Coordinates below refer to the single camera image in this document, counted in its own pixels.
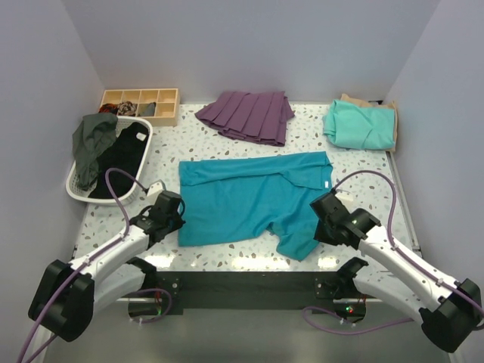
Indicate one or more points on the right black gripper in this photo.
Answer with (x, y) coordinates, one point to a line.
(320, 236)

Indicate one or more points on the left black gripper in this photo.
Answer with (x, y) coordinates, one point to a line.
(177, 223)

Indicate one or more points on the teal t shirt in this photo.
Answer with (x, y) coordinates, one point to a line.
(238, 199)

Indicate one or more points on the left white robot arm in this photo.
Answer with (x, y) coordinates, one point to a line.
(70, 293)

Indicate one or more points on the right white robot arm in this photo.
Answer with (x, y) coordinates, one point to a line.
(446, 309)

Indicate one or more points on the black garment in basket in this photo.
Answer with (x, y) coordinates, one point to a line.
(125, 154)

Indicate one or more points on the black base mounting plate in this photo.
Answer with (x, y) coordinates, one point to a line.
(174, 292)

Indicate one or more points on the white laundry basket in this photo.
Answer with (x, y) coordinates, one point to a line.
(78, 194)

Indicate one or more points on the mint green folded shirt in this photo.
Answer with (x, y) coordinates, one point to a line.
(361, 128)

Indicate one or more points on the dark grey fabric roll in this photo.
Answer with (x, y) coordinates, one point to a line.
(147, 110)

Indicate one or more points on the dark green garment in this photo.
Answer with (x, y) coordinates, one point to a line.
(95, 134)

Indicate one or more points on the patterned brown fabric roll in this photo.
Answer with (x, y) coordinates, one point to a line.
(127, 108)

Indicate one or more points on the wooden compartment organizer box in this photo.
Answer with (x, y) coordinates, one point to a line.
(159, 106)

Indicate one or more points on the red black fabric roll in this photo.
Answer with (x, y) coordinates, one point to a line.
(108, 108)

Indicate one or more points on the purple pleated skirt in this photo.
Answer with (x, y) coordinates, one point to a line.
(259, 118)

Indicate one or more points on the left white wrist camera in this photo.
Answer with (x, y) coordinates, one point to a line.
(154, 191)

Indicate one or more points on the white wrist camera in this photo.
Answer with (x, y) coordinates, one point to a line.
(345, 198)
(154, 191)

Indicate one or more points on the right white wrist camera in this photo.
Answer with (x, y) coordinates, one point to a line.
(345, 198)

